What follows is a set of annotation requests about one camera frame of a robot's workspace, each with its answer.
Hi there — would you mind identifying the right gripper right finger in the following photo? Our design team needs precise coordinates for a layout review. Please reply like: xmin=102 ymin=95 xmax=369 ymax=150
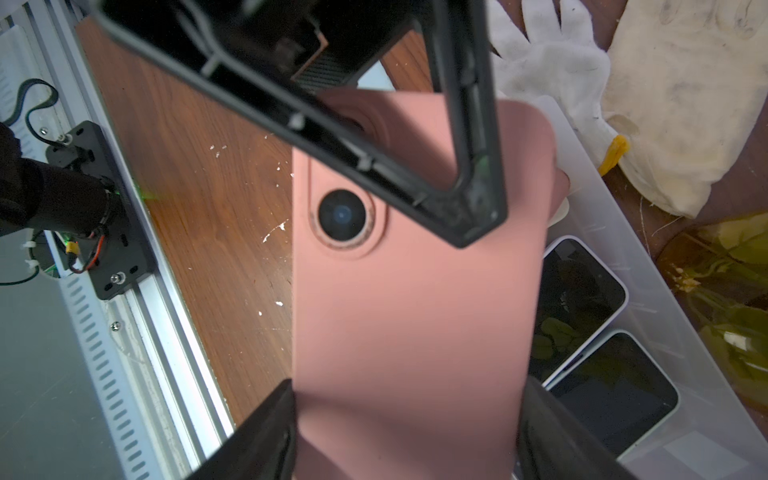
xmin=188 ymin=376 xmax=635 ymax=479

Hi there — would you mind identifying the grey plastic storage box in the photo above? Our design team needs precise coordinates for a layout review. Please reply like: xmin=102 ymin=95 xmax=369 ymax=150
xmin=533 ymin=96 xmax=767 ymax=479

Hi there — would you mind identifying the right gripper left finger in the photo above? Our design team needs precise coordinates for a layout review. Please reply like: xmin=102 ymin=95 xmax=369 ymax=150
xmin=93 ymin=1 xmax=508 ymax=247

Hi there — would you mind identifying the white cotton glove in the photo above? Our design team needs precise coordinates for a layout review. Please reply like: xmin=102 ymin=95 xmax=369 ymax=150
xmin=485 ymin=0 xmax=630 ymax=176

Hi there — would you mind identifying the cream white phone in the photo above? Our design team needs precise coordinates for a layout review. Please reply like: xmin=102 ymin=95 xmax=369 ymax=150
xmin=547 ymin=197 xmax=570 ymax=228

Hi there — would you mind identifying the aluminium front rail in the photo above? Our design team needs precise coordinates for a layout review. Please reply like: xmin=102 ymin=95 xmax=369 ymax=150
xmin=1 ymin=1 xmax=234 ymax=479

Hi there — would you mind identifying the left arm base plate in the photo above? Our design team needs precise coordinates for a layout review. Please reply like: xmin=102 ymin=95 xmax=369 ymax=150
xmin=45 ymin=120 xmax=156 ymax=301

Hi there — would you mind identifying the cream rubber glove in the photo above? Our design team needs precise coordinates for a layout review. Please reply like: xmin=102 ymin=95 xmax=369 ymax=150
xmin=602 ymin=0 xmax=767 ymax=218

